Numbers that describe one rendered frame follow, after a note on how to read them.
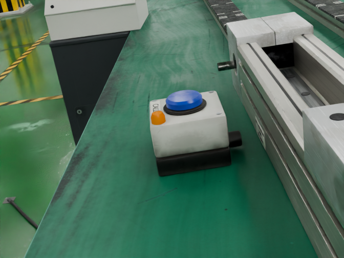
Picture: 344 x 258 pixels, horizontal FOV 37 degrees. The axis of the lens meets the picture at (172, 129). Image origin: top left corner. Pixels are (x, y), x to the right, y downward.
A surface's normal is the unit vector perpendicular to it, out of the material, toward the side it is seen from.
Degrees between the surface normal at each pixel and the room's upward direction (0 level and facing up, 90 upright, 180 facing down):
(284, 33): 90
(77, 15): 90
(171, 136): 90
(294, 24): 0
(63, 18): 90
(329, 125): 0
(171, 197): 0
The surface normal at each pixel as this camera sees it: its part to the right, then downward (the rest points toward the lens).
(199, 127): 0.05, 0.40
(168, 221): -0.15, -0.90
